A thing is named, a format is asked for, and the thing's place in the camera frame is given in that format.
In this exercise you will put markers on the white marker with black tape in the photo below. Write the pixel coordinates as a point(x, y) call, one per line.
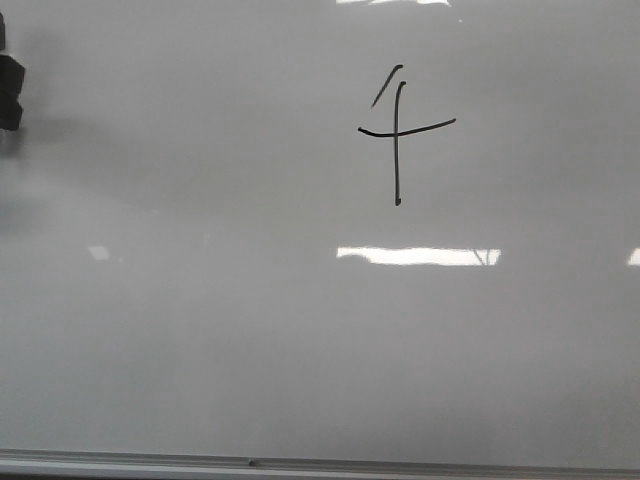
point(12, 81)

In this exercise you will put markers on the white whiteboard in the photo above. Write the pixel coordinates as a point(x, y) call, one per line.
point(400, 231)

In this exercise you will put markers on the aluminium whiteboard bottom frame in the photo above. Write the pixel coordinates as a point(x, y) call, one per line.
point(47, 464)

